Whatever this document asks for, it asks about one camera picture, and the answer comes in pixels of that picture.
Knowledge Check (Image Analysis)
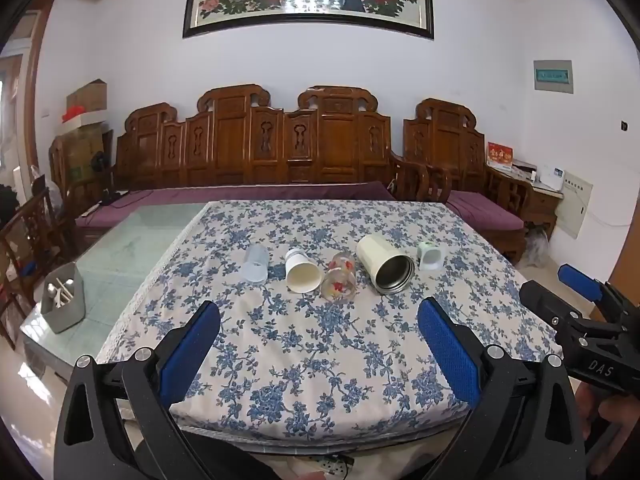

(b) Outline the glass cup with red flowers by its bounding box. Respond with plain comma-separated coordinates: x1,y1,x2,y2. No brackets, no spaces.
320,251,358,302

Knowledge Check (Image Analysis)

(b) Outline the white box with red item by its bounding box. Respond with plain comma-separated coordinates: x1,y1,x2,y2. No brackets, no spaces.
61,106,108,128

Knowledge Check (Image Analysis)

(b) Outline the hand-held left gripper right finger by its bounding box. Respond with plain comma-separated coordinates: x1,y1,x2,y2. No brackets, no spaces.
416,296,587,480

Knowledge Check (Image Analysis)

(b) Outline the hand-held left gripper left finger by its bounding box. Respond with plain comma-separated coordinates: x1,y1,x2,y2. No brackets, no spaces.
54,300,222,480

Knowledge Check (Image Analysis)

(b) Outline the wooden side table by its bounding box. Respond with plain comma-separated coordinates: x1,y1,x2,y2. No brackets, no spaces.
487,165,563,241

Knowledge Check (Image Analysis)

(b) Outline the translucent plastic cup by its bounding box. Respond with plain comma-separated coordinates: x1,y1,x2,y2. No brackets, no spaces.
242,244,271,285

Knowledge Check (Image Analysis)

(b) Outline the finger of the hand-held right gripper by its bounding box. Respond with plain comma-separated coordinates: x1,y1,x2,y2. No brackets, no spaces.
519,280,583,335
557,263,640,323

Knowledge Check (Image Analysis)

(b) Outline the small purple seat cushion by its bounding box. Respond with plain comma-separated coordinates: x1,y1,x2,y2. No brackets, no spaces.
445,191,525,231

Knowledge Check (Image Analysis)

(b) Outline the dark wooden chair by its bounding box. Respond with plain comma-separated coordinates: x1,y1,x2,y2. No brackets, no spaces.
0,187,71,313

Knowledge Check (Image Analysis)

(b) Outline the red gift box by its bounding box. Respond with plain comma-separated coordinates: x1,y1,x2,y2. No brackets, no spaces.
486,142,515,171

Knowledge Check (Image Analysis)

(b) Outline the small white green cup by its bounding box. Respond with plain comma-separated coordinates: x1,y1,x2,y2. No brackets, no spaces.
417,241,446,272

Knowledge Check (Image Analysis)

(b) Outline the blue floral tablecloth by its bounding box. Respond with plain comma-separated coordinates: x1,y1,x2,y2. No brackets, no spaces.
95,200,563,443

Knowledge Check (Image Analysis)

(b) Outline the person's right hand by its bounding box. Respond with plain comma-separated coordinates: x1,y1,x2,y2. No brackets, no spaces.
575,382,640,467

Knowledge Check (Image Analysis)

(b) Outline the white paper cup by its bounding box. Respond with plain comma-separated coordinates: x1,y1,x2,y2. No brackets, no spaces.
284,248,323,293

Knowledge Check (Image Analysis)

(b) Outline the large cardboard box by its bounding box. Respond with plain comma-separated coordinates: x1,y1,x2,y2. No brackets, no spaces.
61,125,107,182

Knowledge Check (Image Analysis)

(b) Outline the green wall panel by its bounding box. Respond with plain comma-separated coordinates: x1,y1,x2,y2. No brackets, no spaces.
532,59,574,94

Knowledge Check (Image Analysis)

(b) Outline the white power strip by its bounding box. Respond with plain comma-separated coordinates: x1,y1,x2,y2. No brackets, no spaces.
310,455,356,479

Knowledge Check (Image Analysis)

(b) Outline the carved wooden armchair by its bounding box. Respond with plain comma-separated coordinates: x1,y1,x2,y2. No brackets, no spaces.
392,98,528,263

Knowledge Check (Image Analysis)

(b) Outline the brown cardboard box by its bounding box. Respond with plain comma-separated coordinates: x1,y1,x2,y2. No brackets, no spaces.
65,79,108,117

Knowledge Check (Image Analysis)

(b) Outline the clear plastic bag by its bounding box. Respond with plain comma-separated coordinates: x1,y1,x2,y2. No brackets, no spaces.
525,227,551,266

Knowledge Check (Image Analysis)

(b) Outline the beige wall cabinet door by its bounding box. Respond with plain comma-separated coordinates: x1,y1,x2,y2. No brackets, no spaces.
555,171,594,240

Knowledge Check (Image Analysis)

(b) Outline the white utensil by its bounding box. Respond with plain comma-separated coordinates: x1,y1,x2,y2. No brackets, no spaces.
47,280,76,308

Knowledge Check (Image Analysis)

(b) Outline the cream steel tumbler cup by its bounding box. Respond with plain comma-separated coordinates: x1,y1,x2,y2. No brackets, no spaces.
356,233,416,296

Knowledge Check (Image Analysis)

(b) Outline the carved wooden sofa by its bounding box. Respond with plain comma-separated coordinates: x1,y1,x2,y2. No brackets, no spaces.
65,84,401,256

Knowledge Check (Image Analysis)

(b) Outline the long purple sofa cushion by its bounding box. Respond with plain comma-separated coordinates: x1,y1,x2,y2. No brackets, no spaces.
75,182,398,228

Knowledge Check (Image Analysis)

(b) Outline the grey utensil container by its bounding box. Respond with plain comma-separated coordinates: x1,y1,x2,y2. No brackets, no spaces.
41,262,87,335

